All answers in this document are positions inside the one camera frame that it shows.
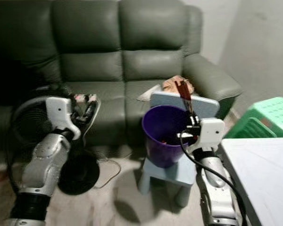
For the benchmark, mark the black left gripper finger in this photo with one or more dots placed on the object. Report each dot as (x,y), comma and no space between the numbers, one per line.
(95,109)
(87,106)

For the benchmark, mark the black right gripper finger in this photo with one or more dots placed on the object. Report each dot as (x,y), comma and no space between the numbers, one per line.
(192,108)
(185,107)

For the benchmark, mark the red brown snack wrapper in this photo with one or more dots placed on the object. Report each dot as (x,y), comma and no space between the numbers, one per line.
(184,89)

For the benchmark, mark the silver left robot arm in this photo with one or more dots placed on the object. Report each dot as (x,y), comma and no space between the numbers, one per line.
(45,165)

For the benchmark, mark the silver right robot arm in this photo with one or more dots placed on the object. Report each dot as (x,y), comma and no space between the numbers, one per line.
(217,193)

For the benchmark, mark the purple plastic rubbish bin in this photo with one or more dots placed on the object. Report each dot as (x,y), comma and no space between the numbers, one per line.
(162,136)

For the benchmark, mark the white power strip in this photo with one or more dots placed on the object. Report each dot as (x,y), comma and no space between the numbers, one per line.
(86,97)

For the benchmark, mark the black floor fan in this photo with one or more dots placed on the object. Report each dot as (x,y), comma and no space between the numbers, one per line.
(35,122)

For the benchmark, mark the light blue plastic chair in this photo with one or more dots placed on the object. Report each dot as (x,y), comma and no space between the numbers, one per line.
(167,172)

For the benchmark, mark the green plastic stool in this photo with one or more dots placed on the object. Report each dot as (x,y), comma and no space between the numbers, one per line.
(262,117)

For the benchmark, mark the grey green leather sofa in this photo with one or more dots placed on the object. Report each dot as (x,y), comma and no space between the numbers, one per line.
(151,28)

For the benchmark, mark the white table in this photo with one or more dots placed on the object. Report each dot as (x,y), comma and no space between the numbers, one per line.
(262,181)

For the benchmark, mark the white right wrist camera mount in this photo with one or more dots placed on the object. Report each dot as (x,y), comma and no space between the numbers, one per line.
(212,134)

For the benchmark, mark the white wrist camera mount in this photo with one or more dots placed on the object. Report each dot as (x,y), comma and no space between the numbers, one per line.
(212,134)
(61,115)

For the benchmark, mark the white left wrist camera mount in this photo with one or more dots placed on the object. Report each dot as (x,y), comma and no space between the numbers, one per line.
(61,115)

